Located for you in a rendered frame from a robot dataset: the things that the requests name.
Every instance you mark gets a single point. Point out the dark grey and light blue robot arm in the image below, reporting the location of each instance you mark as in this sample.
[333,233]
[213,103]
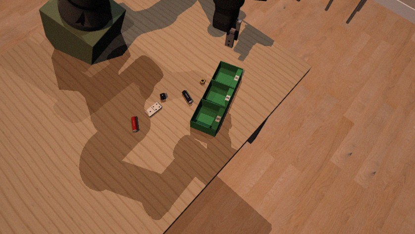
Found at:
[85,15]

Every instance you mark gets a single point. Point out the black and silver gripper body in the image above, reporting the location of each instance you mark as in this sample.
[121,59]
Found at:
[226,13]

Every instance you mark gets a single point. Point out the tan domino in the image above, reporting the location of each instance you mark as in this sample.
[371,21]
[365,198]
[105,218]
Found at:
[153,109]

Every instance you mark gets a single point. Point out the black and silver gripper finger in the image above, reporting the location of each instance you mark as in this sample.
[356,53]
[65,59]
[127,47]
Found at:
[230,36]
[237,25]

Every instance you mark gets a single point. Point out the red battery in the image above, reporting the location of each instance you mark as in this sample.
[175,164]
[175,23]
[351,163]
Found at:
[134,124]

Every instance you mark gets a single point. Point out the green rack of bins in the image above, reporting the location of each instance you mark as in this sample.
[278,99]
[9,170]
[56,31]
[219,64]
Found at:
[215,101]

